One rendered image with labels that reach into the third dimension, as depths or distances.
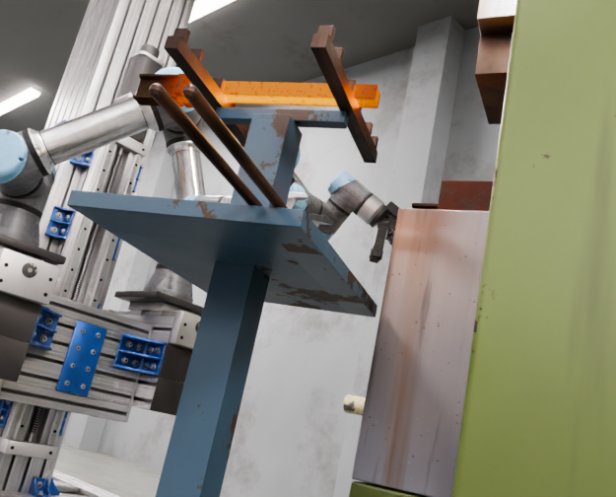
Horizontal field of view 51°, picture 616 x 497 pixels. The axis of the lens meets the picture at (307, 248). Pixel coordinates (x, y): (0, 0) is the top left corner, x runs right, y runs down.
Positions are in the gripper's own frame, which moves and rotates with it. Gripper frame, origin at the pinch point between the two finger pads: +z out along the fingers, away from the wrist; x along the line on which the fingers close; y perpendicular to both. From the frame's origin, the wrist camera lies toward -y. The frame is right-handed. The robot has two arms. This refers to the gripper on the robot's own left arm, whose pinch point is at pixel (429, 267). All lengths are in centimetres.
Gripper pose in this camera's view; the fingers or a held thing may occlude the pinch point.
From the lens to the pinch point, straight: 176.6
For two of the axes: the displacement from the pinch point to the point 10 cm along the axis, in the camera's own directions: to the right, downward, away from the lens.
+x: -0.3, 2.8, 9.6
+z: 7.5, 6.4, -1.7
